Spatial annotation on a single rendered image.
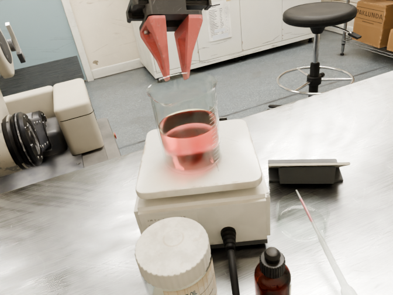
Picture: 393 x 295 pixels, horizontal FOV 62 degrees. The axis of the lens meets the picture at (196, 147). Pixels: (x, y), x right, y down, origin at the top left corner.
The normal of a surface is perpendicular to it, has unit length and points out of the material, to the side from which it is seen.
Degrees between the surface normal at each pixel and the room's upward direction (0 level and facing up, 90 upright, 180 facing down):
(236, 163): 0
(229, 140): 0
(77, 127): 90
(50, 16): 90
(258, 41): 90
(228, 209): 90
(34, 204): 0
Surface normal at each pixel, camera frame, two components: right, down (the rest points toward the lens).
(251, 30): 0.37, 0.47
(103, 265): -0.13, -0.83
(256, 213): 0.02, 0.55
